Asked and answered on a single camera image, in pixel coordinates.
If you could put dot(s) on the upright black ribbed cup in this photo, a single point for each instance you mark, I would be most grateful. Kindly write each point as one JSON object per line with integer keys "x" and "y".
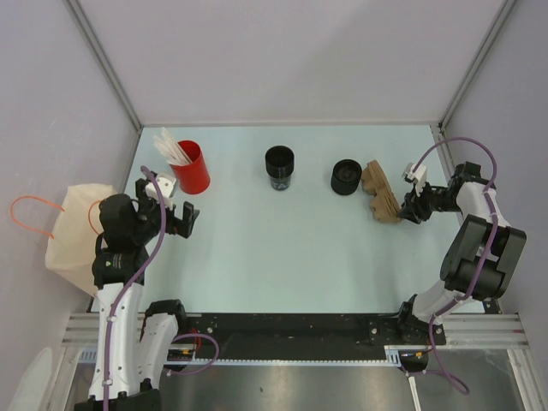
{"x": 279, "y": 166}

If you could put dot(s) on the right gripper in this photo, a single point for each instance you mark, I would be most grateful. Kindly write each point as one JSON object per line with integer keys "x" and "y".
{"x": 409, "y": 210}

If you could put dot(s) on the translucent bag with orange handles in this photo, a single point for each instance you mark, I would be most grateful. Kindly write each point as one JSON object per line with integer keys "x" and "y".
{"x": 71, "y": 243}

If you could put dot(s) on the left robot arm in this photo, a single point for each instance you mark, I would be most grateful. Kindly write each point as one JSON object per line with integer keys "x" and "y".
{"x": 132, "y": 352}

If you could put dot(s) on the red cylindrical straw holder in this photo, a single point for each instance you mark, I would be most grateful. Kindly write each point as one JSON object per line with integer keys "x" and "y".
{"x": 193, "y": 178}

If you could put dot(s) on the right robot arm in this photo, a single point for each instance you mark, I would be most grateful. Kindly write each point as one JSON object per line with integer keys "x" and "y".
{"x": 481, "y": 259}

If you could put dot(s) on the tilted black ribbed cup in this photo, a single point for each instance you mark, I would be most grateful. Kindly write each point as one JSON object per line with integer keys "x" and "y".
{"x": 345, "y": 177}

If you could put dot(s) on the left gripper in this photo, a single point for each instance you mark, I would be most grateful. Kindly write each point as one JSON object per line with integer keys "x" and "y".
{"x": 181, "y": 226}

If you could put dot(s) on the brown pulp cup carrier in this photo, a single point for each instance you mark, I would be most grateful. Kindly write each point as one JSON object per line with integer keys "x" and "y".
{"x": 384, "y": 205}

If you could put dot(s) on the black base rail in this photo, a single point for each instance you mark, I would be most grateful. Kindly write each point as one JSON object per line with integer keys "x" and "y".
{"x": 322, "y": 337}

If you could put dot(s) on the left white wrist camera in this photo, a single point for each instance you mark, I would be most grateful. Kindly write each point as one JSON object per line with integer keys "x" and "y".
{"x": 167, "y": 186}

